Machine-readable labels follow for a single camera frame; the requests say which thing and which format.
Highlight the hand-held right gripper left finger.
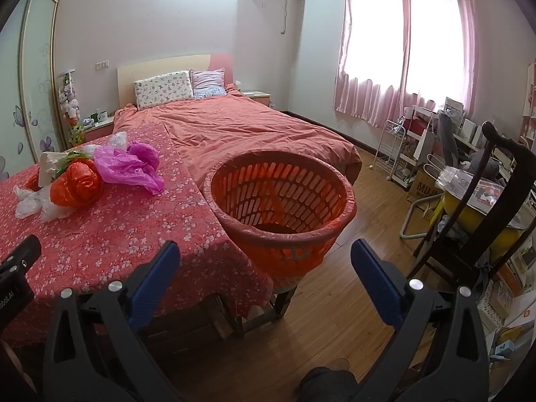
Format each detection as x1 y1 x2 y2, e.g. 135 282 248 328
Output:
42 241 182 402

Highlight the hanging plush toy bag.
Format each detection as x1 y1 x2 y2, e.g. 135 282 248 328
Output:
59 71 82 124

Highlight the bed with red duvet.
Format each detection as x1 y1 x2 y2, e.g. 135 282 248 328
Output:
113 54 363 185

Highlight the clear plastic sheet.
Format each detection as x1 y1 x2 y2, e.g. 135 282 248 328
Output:
435 165 509 214

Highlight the white floral pillow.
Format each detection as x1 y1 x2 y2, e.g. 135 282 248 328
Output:
134 70 195 110

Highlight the pink curtain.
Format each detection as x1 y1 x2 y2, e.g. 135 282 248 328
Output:
334 0 480 128

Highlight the orange plastic basket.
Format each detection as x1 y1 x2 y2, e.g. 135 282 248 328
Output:
202 151 356 289

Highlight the white tissue paper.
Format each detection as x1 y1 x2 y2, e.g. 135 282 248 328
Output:
39 152 68 188

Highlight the white wire cart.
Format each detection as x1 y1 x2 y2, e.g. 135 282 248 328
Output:
374 119 407 174

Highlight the white air conditioner pipe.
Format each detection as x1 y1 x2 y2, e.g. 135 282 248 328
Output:
280 0 292 36

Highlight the dark cloth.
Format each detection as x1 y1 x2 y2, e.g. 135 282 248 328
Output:
299 366 363 402

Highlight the pile of cardboard boxes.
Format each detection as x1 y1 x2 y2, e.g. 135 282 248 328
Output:
475 247 536 390

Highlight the grey office chair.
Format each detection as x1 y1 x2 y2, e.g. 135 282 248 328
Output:
438 111 474 168

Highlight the white storage trolley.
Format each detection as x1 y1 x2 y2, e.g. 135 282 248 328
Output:
394 105 440 189

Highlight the white metal tube frame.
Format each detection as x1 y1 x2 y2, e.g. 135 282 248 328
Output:
400 195 440 239

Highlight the red floral blanket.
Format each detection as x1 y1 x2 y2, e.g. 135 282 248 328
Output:
0 119 275 348

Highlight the olive green plastic bag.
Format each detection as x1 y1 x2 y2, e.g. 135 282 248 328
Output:
54 150 95 177

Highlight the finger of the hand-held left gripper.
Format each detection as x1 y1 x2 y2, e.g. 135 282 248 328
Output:
0 234 43 279

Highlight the purple plastic bag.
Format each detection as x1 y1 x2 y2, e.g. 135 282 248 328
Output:
94 142 165 195

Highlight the pink striped pillow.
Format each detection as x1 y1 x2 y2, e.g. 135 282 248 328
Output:
190 68 227 99

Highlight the pink nightstand with clutter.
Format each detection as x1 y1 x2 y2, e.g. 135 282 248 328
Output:
81 109 116 143

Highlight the floral sliding door wardrobe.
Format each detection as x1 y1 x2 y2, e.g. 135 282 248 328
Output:
0 0 70 183

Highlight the brown cardboard box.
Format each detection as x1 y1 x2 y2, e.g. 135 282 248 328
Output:
406 170 445 204

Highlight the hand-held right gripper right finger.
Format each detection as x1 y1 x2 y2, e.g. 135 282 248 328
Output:
351 239 503 402

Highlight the yellow plastic tub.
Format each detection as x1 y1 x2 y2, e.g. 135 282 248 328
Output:
435 176 528 260

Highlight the dark wooden chair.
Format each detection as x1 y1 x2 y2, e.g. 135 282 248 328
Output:
408 121 536 298

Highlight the cluttered white desk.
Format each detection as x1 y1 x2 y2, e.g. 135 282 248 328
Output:
440 96 536 185

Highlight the orange plastic bag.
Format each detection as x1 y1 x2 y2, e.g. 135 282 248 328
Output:
25 161 105 208

